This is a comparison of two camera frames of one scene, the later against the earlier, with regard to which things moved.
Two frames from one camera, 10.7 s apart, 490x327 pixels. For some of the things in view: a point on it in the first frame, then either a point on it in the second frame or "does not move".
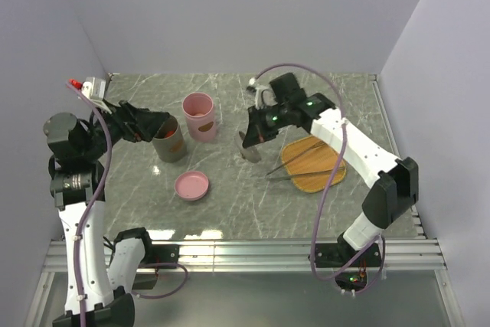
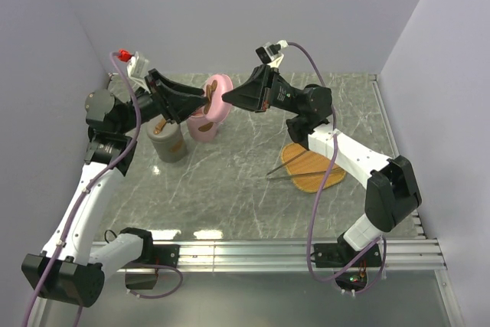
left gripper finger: x=145 y=122 → x=155 y=76
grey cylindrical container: x=172 y=149 does not move
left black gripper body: x=117 y=128 → x=154 y=104
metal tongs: x=303 y=173 does not move
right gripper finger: x=256 y=132 → x=251 y=93
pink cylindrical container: x=200 y=116 does not move
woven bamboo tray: x=322 y=157 does not move
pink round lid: x=191 y=185 → x=220 y=106
